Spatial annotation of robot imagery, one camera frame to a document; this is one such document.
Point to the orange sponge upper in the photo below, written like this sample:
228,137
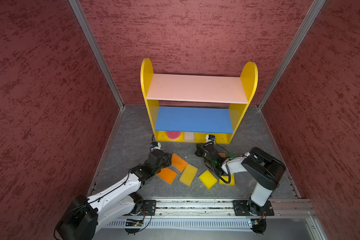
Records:
179,163

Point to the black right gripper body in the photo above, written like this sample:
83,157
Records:
201,153

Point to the green yellow scouring sponge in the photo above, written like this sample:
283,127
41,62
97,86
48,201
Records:
231,156

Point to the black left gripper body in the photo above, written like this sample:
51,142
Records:
165,163

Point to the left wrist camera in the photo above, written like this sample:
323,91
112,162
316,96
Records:
155,146

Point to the bright yellow square sponge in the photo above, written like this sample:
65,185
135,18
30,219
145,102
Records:
230,179

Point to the bright yellow diamond sponge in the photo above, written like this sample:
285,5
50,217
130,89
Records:
208,179

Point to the pale yellow sponge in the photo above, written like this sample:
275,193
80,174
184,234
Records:
188,175

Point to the orange sponge lower left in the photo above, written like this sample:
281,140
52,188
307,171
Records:
167,175

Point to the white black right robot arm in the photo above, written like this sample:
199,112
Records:
264,168

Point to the aluminium mounting rail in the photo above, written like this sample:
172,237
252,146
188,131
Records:
223,208

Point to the yellow shelf with coloured boards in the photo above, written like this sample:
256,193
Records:
204,105

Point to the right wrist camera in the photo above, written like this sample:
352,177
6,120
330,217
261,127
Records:
210,138

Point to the left circuit board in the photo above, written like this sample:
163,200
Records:
134,223

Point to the round pink smiley sponge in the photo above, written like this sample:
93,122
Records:
173,135

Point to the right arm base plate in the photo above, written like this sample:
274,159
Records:
248,208

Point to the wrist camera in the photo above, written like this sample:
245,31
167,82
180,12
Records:
210,138
155,146

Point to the circuit board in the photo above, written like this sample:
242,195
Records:
134,223
257,223

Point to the right circuit board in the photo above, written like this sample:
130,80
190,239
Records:
257,223

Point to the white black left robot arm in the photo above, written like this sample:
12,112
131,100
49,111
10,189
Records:
87,215

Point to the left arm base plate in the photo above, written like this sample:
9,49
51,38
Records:
143,207

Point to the white sponge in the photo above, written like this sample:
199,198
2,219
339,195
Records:
189,137

